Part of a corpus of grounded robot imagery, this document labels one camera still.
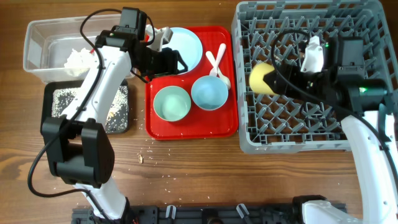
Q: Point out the food scrap on table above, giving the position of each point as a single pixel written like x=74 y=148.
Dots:
x=141 y=159

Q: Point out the rice and food waste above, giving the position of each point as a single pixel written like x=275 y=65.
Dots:
x=117 y=119

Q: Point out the pink plastic fork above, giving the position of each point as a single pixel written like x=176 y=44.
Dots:
x=221 y=50

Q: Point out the green bowl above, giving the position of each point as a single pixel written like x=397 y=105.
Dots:
x=172 y=103

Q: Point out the clear plastic bin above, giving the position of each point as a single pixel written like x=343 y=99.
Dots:
x=49 y=43

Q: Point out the black waste tray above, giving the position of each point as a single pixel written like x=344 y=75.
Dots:
x=49 y=88

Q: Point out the yellow cup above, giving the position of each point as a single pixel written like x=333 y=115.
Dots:
x=256 y=79

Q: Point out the grey dishwasher rack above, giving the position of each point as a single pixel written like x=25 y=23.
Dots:
x=264 y=31

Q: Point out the light blue bowl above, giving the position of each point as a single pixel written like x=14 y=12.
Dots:
x=209 y=93

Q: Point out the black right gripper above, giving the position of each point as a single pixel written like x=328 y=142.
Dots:
x=278 y=80

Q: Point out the red serving tray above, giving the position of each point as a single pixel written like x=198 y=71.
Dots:
x=198 y=123

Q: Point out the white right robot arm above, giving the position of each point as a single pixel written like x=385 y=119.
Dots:
x=334 y=74

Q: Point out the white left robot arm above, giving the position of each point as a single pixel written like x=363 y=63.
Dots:
x=76 y=144

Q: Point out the light blue plate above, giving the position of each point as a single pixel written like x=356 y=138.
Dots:
x=188 y=45

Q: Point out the black mounting rail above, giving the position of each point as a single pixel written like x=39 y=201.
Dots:
x=276 y=213

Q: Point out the white napkin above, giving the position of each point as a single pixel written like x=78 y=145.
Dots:
x=79 y=62

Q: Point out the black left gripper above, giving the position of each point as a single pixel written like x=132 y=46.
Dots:
x=170 y=65

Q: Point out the white plastic spoon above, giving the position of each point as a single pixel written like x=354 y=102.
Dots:
x=212 y=60

